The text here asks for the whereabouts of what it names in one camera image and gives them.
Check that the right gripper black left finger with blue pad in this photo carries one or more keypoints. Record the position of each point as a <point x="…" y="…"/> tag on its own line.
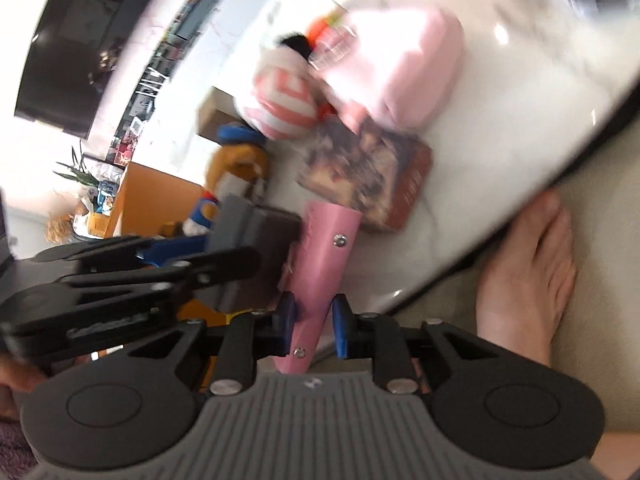
<point x="248" y="338"/>

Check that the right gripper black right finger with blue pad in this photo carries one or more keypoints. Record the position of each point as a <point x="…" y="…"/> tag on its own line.
<point x="378" y="338"/>

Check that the pink cylindrical tube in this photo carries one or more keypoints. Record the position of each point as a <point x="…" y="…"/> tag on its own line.
<point x="314" y="275"/>

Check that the brown photo card box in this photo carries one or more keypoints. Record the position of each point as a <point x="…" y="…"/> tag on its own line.
<point x="377" y="172"/>

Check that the orange fox plush blue outfit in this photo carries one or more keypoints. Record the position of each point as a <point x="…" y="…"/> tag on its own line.
<point x="240" y="167"/>

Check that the pink striped white plush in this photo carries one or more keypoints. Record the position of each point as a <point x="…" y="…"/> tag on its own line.
<point x="280" y="98"/>

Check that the pink cloth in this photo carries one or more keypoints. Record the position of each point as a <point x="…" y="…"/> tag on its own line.
<point x="395" y="66"/>

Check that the orange rimmed white storage box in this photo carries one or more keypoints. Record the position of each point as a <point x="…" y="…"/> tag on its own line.
<point x="148" y="199"/>

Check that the green potted plant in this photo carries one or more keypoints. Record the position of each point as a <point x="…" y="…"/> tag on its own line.
<point x="77" y="171"/>

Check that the bare foot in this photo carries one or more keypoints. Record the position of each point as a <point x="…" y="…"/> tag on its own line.
<point x="527" y="284"/>

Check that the small cardboard box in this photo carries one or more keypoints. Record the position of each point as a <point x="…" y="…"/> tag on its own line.
<point x="216" y="110"/>

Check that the black wall television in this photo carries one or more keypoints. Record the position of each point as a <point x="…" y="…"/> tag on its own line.
<point x="74" y="52"/>

